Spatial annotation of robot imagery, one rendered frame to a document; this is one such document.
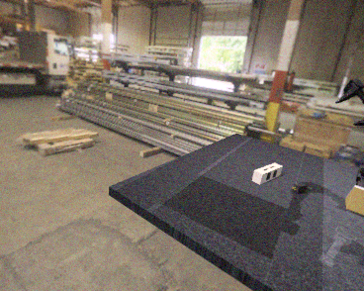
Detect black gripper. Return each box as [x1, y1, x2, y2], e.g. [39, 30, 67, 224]
[335, 78, 364, 126]

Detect dark grey two-prong plug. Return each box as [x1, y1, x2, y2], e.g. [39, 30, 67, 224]
[293, 182, 308, 194]

